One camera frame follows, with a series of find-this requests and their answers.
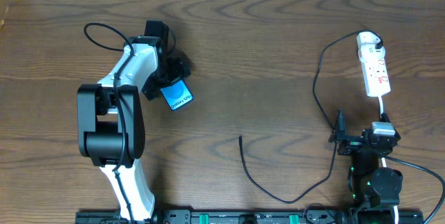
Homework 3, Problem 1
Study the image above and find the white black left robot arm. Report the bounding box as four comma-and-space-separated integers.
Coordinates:
77, 20, 194, 223

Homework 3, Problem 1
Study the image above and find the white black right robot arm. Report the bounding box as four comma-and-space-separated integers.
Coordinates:
329, 110, 403, 223

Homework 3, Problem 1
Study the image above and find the blue Galaxy smartphone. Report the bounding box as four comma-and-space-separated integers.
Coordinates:
161, 80, 194, 111

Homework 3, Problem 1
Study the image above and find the white charger adapter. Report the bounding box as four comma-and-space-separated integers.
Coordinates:
357, 31, 386, 63

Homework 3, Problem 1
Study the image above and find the black charging cable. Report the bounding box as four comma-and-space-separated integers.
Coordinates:
238, 29, 385, 205

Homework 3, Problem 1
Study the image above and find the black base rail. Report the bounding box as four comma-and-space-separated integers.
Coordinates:
74, 207, 423, 224

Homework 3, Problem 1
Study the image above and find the white power strip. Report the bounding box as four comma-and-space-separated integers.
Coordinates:
362, 58, 391, 97

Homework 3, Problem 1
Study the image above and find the white power strip cord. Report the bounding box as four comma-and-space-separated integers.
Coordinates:
377, 95, 400, 224

